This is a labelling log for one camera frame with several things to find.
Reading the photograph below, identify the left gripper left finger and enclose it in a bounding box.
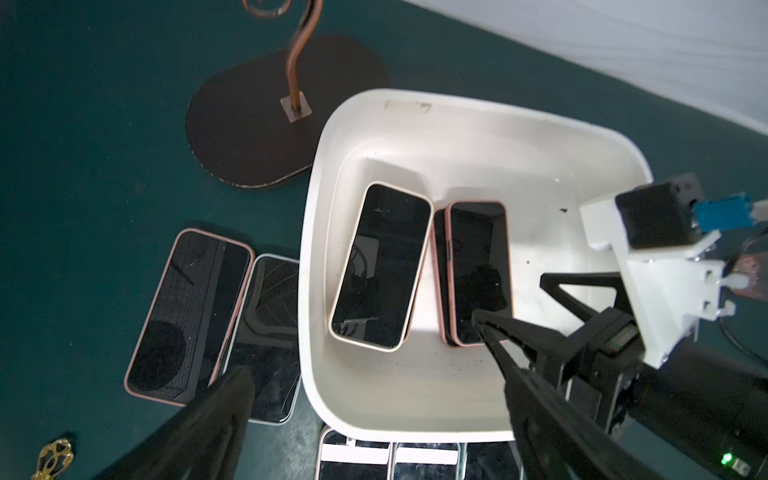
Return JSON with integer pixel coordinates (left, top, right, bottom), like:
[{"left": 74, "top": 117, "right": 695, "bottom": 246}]
[{"left": 97, "top": 367, "right": 255, "bottom": 479}]

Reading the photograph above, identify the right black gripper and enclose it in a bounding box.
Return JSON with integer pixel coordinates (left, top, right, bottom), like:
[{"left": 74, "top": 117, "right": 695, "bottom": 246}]
[{"left": 472, "top": 273, "right": 767, "bottom": 479}]

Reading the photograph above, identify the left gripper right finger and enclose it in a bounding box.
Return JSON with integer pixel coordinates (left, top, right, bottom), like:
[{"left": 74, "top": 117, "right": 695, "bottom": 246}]
[{"left": 503, "top": 367, "right": 660, "bottom": 479}]

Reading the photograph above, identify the large phone pink case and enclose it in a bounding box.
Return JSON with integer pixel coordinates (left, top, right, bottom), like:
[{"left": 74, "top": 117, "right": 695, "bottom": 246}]
[{"left": 433, "top": 201, "right": 513, "bottom": 347}]

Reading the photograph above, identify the white plastic storage box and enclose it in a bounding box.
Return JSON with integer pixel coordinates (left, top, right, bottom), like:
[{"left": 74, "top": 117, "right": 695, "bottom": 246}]
[{"left": 299, "top": 89, "right": 652, "bottom": 442}]

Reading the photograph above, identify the gold fork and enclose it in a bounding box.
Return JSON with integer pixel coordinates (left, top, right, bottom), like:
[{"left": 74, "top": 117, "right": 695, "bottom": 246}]
[{"left": 31, "top": 438, "right": 75, "bottom": 480}]

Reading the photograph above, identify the brown translucent cup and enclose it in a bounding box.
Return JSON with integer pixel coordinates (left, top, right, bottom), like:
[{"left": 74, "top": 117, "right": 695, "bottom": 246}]
[{"left": 727, "top": 252, "right": 767, "bottom": 301}]

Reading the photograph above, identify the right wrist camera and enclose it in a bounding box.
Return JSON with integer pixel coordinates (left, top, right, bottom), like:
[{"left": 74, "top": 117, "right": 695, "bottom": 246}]
[{"left": 580, "top": 174, "right": 767, "bottom": 368}]

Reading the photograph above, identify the black wire cup stand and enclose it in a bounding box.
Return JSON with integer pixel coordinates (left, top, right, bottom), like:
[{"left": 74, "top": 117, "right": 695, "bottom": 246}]
[{"left": 185, "top": 1, "right": 389, "bottom": 189}]

